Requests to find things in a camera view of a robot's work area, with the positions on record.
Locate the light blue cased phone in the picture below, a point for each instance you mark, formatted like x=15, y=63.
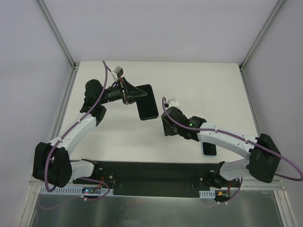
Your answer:
x=208, y=149

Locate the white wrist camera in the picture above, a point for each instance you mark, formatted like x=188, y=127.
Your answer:
x=117, y=73
x=171, y=103

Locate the aluminium frame post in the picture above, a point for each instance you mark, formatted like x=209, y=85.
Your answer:
x=268, y=22
x=56, y=33

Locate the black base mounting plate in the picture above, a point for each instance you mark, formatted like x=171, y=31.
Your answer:
x=180, y=180

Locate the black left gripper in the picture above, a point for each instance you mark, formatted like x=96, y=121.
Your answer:
x=125, y=91

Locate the white left cable duct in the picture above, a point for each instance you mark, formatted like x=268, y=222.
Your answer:
x=78, y=190

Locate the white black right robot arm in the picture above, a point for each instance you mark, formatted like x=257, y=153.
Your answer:
x=260, y=156

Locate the white cable duct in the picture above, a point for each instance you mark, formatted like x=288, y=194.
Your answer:
x=210, y=194
x=78, y=190

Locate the left aluminium frame post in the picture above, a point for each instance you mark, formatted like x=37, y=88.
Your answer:
x=56, y=33

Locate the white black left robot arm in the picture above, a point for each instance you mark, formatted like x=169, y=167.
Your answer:
x=52, y=163

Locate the white right cable duct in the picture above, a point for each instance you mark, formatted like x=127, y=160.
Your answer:
x=210, y=194

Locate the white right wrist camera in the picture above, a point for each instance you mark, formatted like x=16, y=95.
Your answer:
x=171, y=103

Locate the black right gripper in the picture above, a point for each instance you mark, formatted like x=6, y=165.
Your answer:
x=170, y=124

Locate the right aluminium frame post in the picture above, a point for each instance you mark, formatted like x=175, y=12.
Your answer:
x=268, y=22

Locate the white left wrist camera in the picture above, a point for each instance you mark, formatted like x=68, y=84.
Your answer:
x=117, y=73

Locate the horizontal aluminium frame rail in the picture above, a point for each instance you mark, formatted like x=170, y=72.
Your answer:
x=275, y=185

